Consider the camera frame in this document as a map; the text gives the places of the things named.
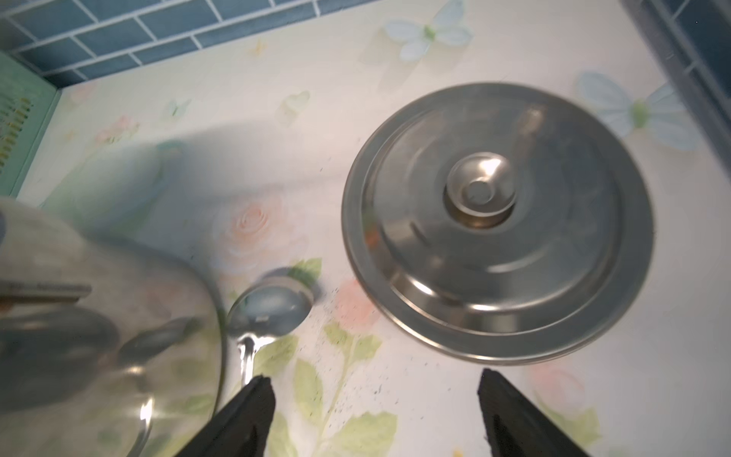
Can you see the green file organizer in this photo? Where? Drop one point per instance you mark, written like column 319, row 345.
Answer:
column 27, row 103

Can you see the steel pot lid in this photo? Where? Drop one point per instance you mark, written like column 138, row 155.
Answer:
column 498, row 223

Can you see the steel soup pot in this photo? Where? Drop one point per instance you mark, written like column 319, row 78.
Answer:
column 108, row 348

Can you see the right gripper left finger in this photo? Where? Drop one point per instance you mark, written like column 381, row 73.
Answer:
column 241, row 429

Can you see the steel ladle spoon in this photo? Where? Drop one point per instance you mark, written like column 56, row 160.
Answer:
column 267, row 311

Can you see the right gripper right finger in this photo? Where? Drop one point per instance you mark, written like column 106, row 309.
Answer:
column 514, row 426

